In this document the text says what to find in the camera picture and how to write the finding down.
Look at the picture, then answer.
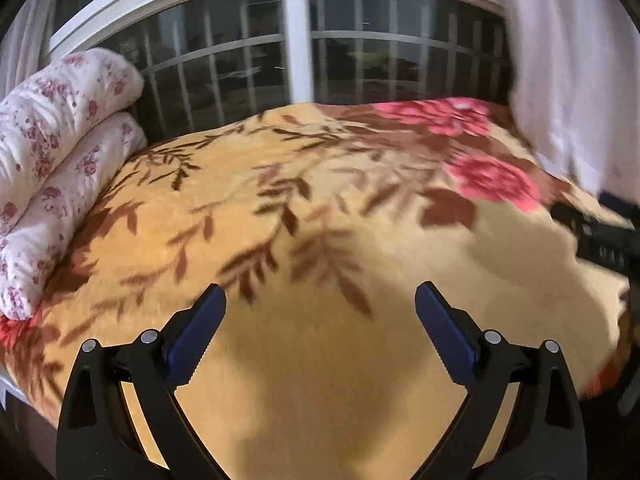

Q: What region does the yellow floral fleece blanket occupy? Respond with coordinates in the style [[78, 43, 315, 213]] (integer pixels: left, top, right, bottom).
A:
[[1, 98, 625, 479]]

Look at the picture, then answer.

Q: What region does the folded pink floral quilt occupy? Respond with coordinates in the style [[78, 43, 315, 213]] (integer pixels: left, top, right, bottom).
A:
[[1, 48, 146, 321]]

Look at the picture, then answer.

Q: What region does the white sheer curtain left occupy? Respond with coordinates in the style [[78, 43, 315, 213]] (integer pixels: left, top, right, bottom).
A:
[[1, 0, 56, 98]]

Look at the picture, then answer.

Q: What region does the white window frame with bars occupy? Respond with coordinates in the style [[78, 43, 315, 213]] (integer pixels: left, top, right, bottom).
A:
[[47, 0, 512, 142]]

